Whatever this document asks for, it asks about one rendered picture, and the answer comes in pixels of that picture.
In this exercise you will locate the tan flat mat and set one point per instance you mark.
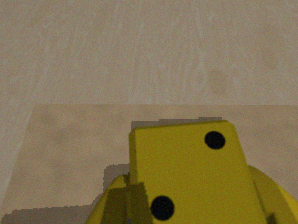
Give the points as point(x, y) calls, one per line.
point(72, 152)

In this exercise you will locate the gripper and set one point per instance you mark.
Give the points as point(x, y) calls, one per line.
point(114, 206)

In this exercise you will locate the yellow die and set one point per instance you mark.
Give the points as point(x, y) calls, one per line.
point(191, 173)

